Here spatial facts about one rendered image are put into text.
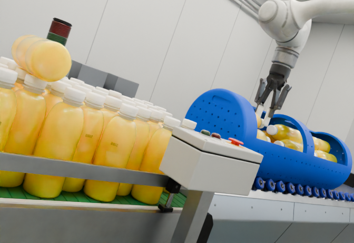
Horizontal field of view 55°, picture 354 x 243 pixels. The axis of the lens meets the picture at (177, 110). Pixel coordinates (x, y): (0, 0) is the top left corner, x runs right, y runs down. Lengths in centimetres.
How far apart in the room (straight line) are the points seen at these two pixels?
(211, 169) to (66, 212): 28
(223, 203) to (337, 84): 568
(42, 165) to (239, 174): 40
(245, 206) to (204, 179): 57
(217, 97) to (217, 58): 465
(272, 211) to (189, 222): 65
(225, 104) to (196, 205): 47
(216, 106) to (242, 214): 38
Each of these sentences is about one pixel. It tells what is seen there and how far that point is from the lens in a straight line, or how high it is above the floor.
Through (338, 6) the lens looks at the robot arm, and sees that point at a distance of 122.
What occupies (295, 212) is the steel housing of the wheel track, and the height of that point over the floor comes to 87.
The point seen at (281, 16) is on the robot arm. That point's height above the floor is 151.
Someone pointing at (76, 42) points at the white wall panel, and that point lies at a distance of 433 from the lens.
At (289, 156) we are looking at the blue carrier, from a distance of 130.
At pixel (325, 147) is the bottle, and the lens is 176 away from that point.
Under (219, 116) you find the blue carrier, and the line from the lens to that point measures 112.
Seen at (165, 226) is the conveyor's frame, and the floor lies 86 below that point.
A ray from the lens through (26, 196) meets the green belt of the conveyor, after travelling 68.
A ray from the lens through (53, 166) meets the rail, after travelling 65.
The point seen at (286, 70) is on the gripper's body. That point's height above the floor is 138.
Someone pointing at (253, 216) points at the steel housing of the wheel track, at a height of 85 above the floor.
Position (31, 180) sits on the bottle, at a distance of 68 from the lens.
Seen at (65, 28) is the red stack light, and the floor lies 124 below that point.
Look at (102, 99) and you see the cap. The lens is 71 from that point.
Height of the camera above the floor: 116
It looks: 3 degrees down
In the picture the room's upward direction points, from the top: 20 degrees clockwise
